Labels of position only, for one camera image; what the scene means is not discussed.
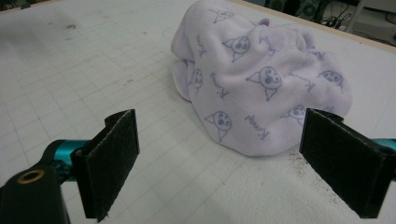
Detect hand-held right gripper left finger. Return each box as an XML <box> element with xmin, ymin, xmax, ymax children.
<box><xmin>70</xmin><ymin>108</ymin><xmax>140</xmax><ymax>223</ymax></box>

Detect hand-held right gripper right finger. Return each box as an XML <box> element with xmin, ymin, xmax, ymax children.
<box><xmin>299</xmin><ymin>107</ymin><xmax>396</xmax><ymax>219</ymax></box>

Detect lilac printed towel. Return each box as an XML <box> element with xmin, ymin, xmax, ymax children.
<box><xmin>170</xmin><ymin>0</ymin><xmax>353</xmax><ymax>157</ymax></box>

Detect white metal stand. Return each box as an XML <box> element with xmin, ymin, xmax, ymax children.
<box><xmin>344</xmin><ymin>0</ymin><xmax>370</xmax><ymax>34</ymax></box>

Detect black cables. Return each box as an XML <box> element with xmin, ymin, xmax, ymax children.
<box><xmin>321</xmin><ymin>4</ymin><xmax>354</xmax><ymax>30</ymax></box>

